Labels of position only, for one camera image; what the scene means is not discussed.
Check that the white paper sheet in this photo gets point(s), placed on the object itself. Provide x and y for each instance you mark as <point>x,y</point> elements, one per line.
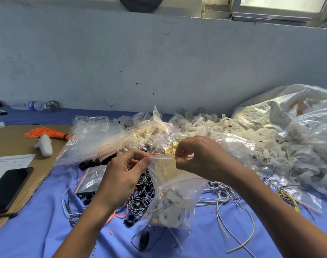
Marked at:
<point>7,161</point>

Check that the red-zip plastic bag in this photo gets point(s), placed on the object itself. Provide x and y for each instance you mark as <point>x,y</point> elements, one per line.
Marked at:
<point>92,179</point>

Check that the heap of plastic bags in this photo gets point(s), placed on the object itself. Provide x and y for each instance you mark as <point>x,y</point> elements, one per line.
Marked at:
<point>150,129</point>

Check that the brown cardboard sheet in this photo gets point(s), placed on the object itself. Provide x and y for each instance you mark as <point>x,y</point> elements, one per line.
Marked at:
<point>13,139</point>

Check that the pile of black plastic rings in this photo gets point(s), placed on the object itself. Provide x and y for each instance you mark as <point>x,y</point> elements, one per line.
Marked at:
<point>136,198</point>

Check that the window frame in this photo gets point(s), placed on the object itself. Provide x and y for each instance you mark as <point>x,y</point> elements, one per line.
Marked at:
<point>281,10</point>

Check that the black round object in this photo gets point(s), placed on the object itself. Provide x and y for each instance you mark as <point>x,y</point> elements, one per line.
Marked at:
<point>141,2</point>

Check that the black round wheel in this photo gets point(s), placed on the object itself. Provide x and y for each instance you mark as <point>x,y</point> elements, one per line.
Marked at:
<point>53,105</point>

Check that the person's left forearm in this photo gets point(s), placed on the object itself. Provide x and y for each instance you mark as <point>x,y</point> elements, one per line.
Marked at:
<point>83,233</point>

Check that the black smartphone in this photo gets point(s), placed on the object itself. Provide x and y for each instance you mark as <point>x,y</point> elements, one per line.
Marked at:
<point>7,188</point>

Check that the person's right hand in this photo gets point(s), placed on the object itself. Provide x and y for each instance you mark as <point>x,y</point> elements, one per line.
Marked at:
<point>203,158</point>

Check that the blue cloth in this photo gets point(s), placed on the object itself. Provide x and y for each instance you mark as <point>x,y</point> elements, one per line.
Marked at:
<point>24,239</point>

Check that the pile of large plastic bags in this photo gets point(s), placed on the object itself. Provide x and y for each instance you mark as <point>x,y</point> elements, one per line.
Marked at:
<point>292,112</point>

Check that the clear zip plastic bag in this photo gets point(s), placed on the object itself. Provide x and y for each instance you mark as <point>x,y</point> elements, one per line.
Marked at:
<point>174,204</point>

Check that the white handheld device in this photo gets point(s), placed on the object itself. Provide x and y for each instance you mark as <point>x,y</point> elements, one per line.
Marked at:
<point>43,145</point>

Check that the clear plastic water bottle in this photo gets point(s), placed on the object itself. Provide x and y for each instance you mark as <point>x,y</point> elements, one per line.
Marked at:
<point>29,105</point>

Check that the person's right forearm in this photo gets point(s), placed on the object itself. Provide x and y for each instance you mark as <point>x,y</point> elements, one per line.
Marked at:
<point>281,217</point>

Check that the pile of white plastic wheels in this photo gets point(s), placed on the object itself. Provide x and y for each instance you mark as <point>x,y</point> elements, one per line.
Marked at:
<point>249,134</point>

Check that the orange tie bundle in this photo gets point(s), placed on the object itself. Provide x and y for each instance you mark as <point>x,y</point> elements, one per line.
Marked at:
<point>45,132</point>

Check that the stack of plastic bags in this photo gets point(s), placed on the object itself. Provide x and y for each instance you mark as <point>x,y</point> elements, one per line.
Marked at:
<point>91,139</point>

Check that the person's left hand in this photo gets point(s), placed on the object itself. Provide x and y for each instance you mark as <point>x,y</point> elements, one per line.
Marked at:
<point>120,177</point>

